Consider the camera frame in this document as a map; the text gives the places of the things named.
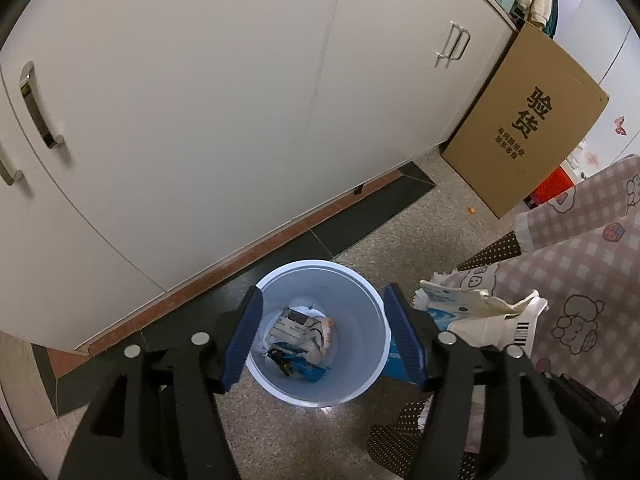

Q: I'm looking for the metal cabinet handle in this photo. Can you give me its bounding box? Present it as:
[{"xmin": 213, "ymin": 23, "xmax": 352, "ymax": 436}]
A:
[
  {"xmin": 435, "ymin": 22, "xmax": 463, "ymax": 68},
  {"xmin": 19, "ymin": 61, "xmax": 66, "ymax": 150},
  {"xmin": 447, "ymin": 27, "xmax": 472, "ymax": 63},
  {"xmin": 0, "ymin": 135, "xmax": 25, "ymax": 186}
]

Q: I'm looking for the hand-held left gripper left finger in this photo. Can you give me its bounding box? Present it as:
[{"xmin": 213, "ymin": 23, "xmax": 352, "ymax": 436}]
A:
[{"xmin": 59, "ymin": 286, "xmax": 264, "ymax": 480}]

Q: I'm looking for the large cardboard box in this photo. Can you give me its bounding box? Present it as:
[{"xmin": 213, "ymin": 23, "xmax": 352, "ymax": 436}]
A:
[{"xmin": 440, "ymin": 22, "xmax": 611, "ymax": 219}]

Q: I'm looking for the pink checked tablecloth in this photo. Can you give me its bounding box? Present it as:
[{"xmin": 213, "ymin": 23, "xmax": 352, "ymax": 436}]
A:
[{"xmin": 420, "ymin": 154, "xmax": 640, "ymax": 466}]

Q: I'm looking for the green hanging jacket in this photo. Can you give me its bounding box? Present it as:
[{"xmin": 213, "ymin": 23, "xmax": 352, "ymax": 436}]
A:
[{"xmin": 542, "ymin": 0, "xmax": 559, "ymax": 38}]

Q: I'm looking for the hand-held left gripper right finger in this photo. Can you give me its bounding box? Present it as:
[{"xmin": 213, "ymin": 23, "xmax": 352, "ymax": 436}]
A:
[{"xmin": 382, "ymin": 282, "xmax": 586, "ymax": 480}]

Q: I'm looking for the white labelled mailer bag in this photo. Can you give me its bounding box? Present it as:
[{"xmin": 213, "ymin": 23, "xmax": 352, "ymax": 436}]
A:
[{"xmin": 270, "ymin": 307, "xmax": 323, "ymax": 348}]

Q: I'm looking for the brown polka dot cushion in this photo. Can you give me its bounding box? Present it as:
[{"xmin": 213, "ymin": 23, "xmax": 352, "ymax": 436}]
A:
[
  {"xmin": 452, "ymin": 231, "xmax": 523, "ymax": 273},
  {"xmin": 367, "ymin": 400, "xmax": 436, "ymax": 480}
]

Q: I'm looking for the light blue waste bin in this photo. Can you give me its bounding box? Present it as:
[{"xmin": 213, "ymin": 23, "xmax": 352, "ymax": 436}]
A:
[{"xmin": 243, "ymin": 259, "xmax": 392, "ymax": 407}]

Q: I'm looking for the white low cabinet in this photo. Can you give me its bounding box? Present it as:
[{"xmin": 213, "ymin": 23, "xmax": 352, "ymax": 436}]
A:
[{"xmin": 0, "ymin": 0, "xmax": 518, "ymax": 356}]

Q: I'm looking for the white wardrobe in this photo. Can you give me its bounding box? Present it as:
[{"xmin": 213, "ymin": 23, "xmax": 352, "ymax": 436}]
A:
[{"xmin": 552, "ymin": 0, "xmax": 640, "ymax": 171}]

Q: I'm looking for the blue white plastic packaging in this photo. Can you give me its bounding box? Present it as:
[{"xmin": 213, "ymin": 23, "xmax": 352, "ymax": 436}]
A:
[{"xmin": 385, "ymin": 272, "xmax": 549, "ymax": 383}]

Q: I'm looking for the dark printed snack wrapper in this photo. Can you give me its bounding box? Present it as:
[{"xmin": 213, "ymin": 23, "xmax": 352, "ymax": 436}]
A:
[{"xmin": 265, "ymin": 342, "xmax": 326, "ymax": 383}]

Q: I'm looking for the red container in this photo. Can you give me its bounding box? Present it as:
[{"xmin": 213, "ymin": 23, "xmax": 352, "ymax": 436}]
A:
[{"xmin": 524, "ymin": 166, "xmax": 573, "ymax": 208}]

